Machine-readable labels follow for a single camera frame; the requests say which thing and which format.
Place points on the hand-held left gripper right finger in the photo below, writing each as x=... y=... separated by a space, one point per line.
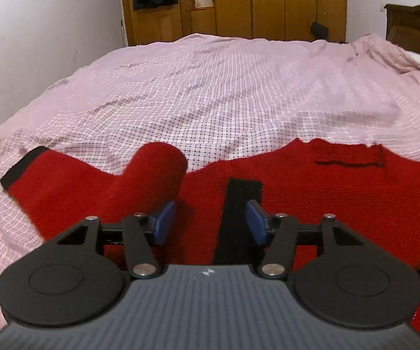
x=255 y=226

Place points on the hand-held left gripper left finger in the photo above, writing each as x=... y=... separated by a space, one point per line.
x=164 y=224

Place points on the red knit sweater black trim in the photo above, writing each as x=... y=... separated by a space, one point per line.
x=341 y=207

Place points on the pink checked blanket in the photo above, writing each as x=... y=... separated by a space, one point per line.
x=195 y=98

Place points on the black round object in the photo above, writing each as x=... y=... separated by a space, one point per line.
x=319 y=30

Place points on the wooden wardrobe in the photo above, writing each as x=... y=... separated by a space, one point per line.
x=268 y=3

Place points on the white orange container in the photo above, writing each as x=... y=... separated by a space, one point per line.
x=203 y=1

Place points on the dark wooden headboard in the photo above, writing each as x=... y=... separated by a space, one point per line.
x=417 y=22

